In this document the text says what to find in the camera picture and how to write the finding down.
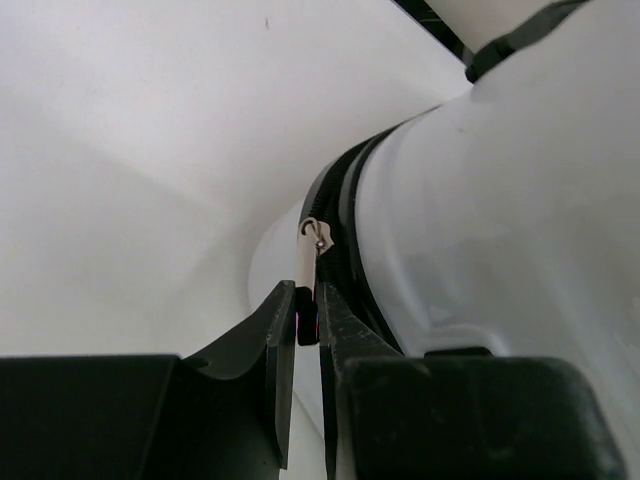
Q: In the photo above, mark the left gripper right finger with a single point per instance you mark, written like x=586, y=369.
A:
x=387, y=416

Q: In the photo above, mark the silver zipper pull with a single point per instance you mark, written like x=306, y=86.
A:
x=313, y=240

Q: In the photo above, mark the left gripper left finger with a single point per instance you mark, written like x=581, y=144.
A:
x=222, y=413

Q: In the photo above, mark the white black hard-shell suitcase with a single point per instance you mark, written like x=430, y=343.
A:
x=508, y=218

